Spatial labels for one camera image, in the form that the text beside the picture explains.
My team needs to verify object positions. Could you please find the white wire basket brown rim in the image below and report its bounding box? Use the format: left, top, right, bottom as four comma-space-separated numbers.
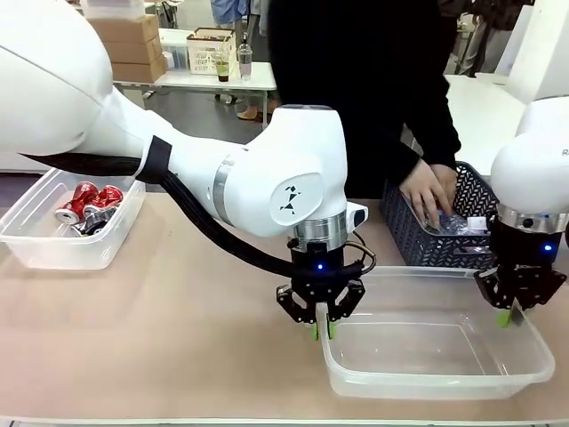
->
185, 27, 237, 77

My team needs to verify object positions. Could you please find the small clear plastic tub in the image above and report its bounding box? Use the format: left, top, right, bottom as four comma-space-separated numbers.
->
0, 166, 148, 271

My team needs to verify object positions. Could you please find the person's left forearm black sleeve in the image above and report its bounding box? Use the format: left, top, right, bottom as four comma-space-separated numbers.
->
389, 75, 463, 191

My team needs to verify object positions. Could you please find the black sleeved arm cable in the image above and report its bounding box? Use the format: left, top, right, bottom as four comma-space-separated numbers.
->
17, 150, 377, 279

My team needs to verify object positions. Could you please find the grey plastic mesh basket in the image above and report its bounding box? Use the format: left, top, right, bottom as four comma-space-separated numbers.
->
381, 160, 502, 269

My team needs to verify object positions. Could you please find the brown cardboard box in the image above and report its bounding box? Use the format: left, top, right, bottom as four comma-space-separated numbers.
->
102, 36, 164, 64
88, 13, 161, 44
110, 55, 168, 85

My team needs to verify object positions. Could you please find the white partition panel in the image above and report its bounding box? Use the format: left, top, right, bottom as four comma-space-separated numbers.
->
493, 0, 569, 104

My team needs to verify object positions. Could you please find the white folding table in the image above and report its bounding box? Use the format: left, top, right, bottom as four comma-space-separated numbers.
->
113, 60, 280, 131

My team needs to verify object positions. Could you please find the person in black sweater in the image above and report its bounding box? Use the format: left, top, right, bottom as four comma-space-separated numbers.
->
266, 0, 463, 201

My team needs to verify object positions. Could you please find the bottle on background table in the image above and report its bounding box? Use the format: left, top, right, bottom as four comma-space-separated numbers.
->
236, 43, 254, 83

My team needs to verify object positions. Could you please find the crushed red can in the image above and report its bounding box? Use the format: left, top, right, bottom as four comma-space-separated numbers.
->
54, 181, 102, 223
84, 185, 125, 219

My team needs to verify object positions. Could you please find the person's left hand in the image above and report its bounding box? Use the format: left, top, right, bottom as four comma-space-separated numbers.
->
398, 163, 458, 232

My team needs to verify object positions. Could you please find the black velcro strap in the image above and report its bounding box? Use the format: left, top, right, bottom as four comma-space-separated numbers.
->
140, 135, 174, 183

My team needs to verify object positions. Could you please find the crushed clear plastic bottle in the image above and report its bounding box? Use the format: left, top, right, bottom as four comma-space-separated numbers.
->
425, 207, 493, 251

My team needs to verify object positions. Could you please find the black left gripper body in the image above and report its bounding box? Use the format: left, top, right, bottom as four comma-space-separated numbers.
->
287, 239, 362, 309

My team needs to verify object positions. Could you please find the crushed black silver can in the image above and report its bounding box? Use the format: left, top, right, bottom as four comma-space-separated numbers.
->
69, 207, 118, 238

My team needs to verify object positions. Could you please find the bystander in dark clothes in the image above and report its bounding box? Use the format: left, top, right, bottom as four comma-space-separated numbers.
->
437, 0, 537, 77

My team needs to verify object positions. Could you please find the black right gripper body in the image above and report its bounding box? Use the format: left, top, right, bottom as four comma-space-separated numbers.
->
487, 218, 565, 309

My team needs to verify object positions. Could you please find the white side table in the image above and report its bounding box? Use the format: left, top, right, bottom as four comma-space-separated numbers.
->
443, 74, 533, 164

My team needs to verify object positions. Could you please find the plastic cup with green drink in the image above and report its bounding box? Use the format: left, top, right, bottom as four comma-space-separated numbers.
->
215, 51, 232, 85

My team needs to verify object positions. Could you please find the thin brown gripper cable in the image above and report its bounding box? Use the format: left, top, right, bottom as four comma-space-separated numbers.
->
345, 241, 378, 273

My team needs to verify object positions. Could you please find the bystander in blue clothes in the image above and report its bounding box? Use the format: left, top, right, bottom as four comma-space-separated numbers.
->
210, 0, 270, 122

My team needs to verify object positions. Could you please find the clear box with blue contents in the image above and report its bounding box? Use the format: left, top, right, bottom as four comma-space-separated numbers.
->
158, 39, 193, 72

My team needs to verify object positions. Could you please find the large clear plastic tub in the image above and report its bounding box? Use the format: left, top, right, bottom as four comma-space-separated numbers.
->
319, 265, 557, 400

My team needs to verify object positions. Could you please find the clear plastic storage box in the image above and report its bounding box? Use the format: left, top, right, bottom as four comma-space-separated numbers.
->
81, 0, 147, 20

